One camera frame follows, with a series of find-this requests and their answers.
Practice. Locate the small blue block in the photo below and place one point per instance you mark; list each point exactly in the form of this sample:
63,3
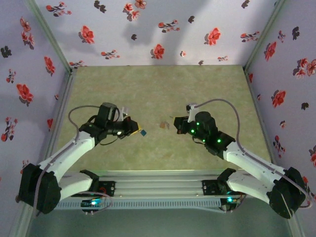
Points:
143,133

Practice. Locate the brass padlock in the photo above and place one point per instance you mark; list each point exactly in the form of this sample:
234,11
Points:
163,125

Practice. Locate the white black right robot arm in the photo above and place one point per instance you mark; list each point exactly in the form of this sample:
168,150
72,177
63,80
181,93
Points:
247,160

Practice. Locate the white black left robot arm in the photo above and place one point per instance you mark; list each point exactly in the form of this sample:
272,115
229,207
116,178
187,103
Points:
71,153

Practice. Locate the left controller board green light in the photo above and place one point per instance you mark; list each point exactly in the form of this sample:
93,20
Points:
92,203

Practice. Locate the controller board green light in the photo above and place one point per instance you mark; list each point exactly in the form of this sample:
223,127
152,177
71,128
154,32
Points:
92,203
229,201

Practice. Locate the right controller board green light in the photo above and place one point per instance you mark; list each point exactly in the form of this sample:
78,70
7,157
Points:
229,201

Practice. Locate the aluminium side rail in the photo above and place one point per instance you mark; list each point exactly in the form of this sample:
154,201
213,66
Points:
63,108
258,111

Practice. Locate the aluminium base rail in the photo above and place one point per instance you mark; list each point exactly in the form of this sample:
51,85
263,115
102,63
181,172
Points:
158,182

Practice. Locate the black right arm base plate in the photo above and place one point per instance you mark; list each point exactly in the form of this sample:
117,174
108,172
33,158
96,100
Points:
208,187

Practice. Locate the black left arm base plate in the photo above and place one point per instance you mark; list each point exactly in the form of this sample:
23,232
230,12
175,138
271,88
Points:
109,188

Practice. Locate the aluminium frame post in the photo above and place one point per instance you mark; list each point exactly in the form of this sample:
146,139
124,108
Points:
50,34
19,224
296,227
264,34

